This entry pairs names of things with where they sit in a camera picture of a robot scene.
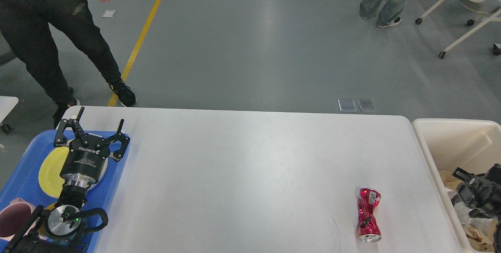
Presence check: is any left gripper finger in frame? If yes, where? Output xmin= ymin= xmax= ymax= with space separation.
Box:
xmin=100 ymin=119 xmax=131 ymax=162
xmin=54 ymin=107 xmax=89 ymax=146

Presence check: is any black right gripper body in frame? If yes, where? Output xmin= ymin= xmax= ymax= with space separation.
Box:
xmin=471 ymin=163 xmax=501 ymax=216

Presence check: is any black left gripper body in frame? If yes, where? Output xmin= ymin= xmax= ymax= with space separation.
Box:
xmin=59 ymin=136 xmax=110 ymax=185

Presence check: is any yellow plastic plate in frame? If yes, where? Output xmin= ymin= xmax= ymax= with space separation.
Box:
xmin=38 ymin=146 xmax=108 ymax=198

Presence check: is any pink mug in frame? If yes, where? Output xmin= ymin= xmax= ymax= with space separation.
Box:
xmin=0 ymin=197 xmax=36 ymax=242

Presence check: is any crushed red can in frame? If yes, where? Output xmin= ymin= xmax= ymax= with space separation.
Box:
xmin=356 ymin=188 xmax=382 ymax=243

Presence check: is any large brown paper bag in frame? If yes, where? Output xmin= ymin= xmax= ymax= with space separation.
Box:
xmin=438 ymin=170 xmax=463 ymax=191

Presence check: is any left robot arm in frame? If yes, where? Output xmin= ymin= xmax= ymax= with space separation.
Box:
xmin=1 ymin=107 xmax=130 ymax=253

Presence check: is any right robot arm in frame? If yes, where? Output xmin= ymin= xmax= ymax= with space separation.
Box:
xmin=451 ymin=163 xmax=501 ymax=253

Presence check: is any pink plate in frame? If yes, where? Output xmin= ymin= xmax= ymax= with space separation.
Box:
xmin=95 ymin=158 xmax=108 ymax=184

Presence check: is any crumpled brown paper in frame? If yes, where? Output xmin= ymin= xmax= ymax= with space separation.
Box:
xmin=462 ymin=218 xmax=498 ymax=252

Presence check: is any white plastic bin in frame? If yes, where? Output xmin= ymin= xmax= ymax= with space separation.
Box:
xmin=412 ymin=118 xmax=501 ymax=253

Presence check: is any white side table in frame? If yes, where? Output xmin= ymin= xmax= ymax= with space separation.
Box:
xmin=0 ymin=96 xmax=18 ymax=134

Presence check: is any floor socket plate right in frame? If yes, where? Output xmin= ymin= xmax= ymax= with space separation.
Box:
xmin=357 ymin=98 xmax=378 ymax=112

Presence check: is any floor socket plate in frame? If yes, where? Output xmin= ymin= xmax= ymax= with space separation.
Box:
xmin=357 ymin=98 xmax=378 ymax=112
xmin=338 ymin=98 xmax=357 ymax=112

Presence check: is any floor socket plate left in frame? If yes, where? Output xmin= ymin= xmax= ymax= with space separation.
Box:
xmin=338 ymin=98 xmax=357 ymax=112

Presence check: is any person in black trousers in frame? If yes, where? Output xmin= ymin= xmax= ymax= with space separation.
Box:
xmin=0 ymin=0 xmax=137 ymax=126

